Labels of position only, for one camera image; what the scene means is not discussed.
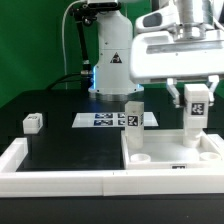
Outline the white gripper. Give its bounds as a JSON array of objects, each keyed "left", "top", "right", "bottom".
[{"left": 130, "top": 4, "right": 224, "bottom": 108}]

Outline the white square table top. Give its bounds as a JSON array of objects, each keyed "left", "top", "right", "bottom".
[{"left": 121, "top": 129, "right": 224, "bottom": 170}]

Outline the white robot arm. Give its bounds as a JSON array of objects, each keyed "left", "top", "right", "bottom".
[{"left": 87, "top": 0, "right": 224, "bottom": 100}]

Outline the white U-shaped obstacle fence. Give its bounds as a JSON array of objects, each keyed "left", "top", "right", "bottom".
[{"left": 0, "top": 138, "right": 224, "bottom": 197}]

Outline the white sheet with tags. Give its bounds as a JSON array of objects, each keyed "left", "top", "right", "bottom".
[{"left": 71, "top": 112, "right": 159, "bottom": 128}]

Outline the black cable bundle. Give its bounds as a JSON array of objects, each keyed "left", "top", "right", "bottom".
[{"left": 45, "top": 71, "right": 92, "bottom": 92}]

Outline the white cable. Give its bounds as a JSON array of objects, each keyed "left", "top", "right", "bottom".
[{"left": 61, "top": 0, "right": 88, "bottom": 90}]

